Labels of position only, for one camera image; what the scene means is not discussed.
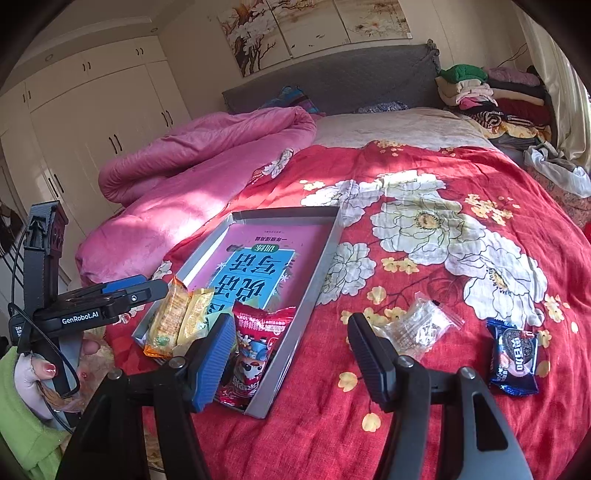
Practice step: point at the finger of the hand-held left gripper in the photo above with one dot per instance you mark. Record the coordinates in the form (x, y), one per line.
(143, 291)
(122, 284)

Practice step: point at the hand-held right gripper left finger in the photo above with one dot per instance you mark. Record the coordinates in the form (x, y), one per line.
(214, 364)

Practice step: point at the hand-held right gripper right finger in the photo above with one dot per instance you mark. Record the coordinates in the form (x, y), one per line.
(369, 360)

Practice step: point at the clear cracker packet green label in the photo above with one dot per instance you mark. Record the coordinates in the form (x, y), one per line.
(168, 323)

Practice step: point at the tan snack packet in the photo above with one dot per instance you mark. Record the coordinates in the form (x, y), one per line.
(196, 314)

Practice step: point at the clear plastic snack packet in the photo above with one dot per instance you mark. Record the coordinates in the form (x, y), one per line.
(415, 327)

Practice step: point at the red white snack packet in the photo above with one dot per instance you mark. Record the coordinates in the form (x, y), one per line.
(263, 332)

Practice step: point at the grey shallow box pink bottom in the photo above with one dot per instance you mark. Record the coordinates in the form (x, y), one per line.
(258, 235)

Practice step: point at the dark blue cookie packet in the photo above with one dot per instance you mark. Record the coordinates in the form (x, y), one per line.
(512, 360)

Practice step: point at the person's left hand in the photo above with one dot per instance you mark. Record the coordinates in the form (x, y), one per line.
(32, 378)

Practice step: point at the red floral bedspread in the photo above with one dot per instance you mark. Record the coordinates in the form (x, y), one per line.
(300, 438)

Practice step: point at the pink quilt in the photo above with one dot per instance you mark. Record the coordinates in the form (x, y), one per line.
(184, 184)

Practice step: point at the white wardrobe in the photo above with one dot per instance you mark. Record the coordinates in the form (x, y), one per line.
(92, 115)

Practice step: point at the beige bed sheet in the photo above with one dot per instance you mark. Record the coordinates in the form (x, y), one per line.
(392, 129)

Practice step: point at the blue patterned pillow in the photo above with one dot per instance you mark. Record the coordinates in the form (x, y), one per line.
(291, 99)

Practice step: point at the dark patterned pillow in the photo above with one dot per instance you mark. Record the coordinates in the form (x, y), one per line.
(381, 109)

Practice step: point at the white crumpled cloth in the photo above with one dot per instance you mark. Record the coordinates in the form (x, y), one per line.
(558, 170)

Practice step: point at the grey padded headboard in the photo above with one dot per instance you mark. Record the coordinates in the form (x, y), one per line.
(360, 74)

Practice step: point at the pile of folded clothes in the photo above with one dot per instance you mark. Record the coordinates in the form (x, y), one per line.
(498, 101)

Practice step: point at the cream curtain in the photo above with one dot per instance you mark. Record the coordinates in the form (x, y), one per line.
(572, 115)

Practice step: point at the floral wall painting panel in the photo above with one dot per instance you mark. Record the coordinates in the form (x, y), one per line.
(304, 27)
(374, 18)
(249, 37)

